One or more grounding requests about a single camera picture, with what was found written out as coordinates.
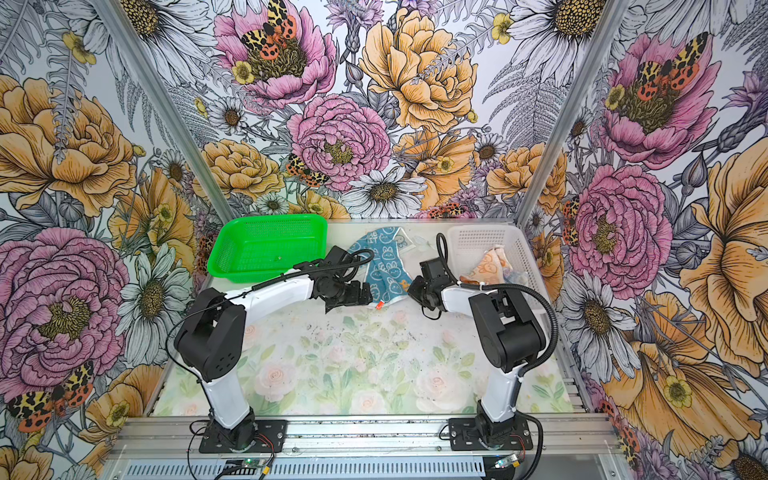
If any blue bunny pattern towel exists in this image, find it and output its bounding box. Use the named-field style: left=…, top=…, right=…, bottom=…
left=350, top=226, right=414, bottom=308

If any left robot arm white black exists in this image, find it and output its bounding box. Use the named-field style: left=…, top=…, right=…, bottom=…
left=174, top=246, right=375, bottom=453

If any right aluminium corner post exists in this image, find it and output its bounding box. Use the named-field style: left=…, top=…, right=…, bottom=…
left=514, top=0, right=631, bottom=228

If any aluminium corner post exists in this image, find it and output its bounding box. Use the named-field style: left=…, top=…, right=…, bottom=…
left=94, top=1, right=236, bottom=224
left=514, top=0, right=631, bottom=228

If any left aluminium corner post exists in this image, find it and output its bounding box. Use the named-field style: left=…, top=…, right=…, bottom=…
left=94, top=1, right=236, bottom=224

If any small green circuit board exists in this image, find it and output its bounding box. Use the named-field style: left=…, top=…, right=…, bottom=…
left=494, top=454, right=521, bottom=469

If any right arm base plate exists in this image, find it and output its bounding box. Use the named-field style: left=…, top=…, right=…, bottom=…
left=448, top=415, right=534, bottom=452

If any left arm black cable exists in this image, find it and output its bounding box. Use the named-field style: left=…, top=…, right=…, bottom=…
left=164, top=248, right=376, bottom=385

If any aluminium front rail frame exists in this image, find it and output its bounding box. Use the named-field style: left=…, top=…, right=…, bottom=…
left=101, top=413, right=632, bottom=479

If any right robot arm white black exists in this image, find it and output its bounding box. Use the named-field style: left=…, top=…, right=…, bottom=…
left=408, top=257, right=558, bottom=450

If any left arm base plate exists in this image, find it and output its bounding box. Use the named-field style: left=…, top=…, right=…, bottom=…
left=198, top=418, right=288, bottom=454

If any green plastic basket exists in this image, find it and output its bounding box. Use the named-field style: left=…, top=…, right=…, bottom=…
left=207, top=214, right=328, bottom=284

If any white plastic basket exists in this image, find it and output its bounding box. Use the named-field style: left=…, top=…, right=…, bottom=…
left=446, top=223, right=550, bottom=301

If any orange pink patterned towel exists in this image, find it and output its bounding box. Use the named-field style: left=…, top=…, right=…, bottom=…
left=459, top=245, right=531, bottom=287

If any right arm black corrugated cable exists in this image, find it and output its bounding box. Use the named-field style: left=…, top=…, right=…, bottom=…
left=434, top=232, right=560, bottom=480

